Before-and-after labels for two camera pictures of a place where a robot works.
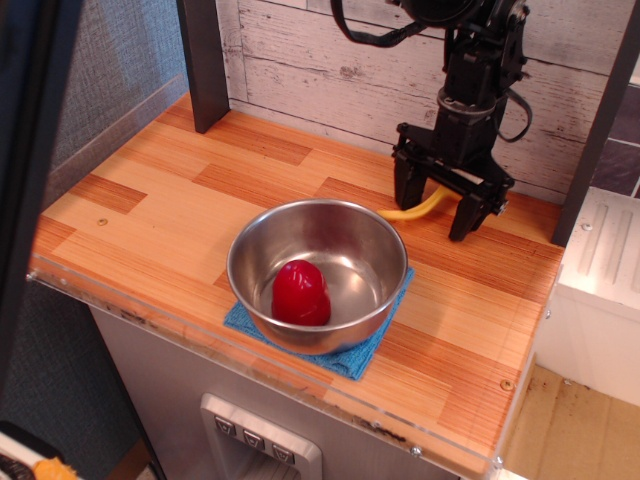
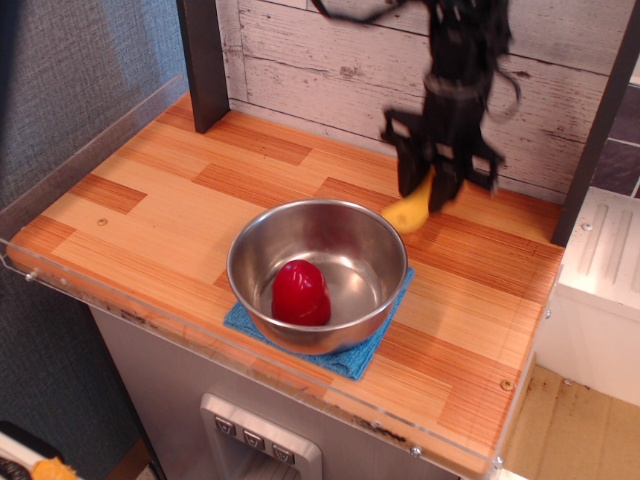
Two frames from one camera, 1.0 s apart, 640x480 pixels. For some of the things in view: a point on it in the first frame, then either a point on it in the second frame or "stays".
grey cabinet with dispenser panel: [212, 414] stays
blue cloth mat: [349, 363] stays
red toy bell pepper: [299, 295] stays
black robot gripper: [458, 152] -> [451, 121]
